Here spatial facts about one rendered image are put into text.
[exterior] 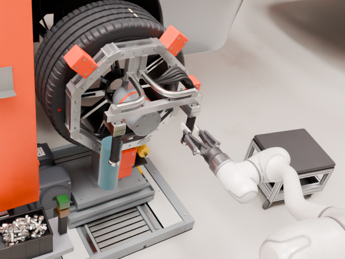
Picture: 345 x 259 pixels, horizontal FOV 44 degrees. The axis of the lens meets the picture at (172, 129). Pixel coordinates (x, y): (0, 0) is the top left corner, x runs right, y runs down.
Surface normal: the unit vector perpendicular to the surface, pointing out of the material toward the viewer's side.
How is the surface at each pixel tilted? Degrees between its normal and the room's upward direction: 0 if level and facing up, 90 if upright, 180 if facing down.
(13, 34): 90
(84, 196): 0
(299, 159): 0
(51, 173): 0
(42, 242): 90
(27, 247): 90
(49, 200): 90
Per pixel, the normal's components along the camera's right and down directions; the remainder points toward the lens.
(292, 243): -0.13, -0.65
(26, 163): 0.51, 0.61
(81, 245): 0.17, -0.76
